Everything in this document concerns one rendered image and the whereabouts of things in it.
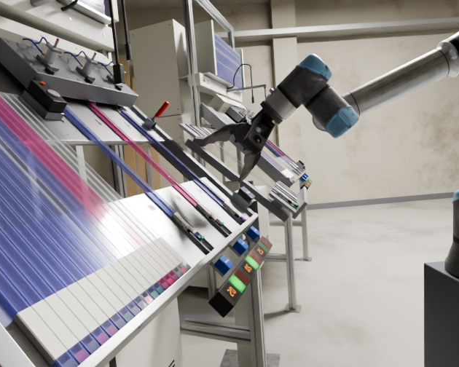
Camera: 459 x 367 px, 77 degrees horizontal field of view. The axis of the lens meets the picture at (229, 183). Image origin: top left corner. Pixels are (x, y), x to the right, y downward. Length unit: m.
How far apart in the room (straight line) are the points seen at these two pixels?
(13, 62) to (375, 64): 4.34
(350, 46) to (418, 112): 1.33
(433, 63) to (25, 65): 0.94
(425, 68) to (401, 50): 4.02
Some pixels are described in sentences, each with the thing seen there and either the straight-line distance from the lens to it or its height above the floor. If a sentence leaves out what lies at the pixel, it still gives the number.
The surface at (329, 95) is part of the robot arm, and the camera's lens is 0.72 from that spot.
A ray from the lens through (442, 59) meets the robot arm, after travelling 0.92.
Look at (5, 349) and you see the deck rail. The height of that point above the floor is 0.77.
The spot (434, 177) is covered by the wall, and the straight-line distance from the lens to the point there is 5.09.
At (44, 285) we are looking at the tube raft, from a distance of 0.40.
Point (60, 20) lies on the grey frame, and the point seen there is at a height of 1.33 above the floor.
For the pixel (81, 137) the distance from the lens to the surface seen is 0.73.
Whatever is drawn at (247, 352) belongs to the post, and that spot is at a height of 0.12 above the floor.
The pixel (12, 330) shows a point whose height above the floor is 0.77.
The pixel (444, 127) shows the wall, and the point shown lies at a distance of 5.14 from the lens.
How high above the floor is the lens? 0.93
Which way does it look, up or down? 6 degrees down
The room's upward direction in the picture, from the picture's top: 4 degrees counter-clockwise
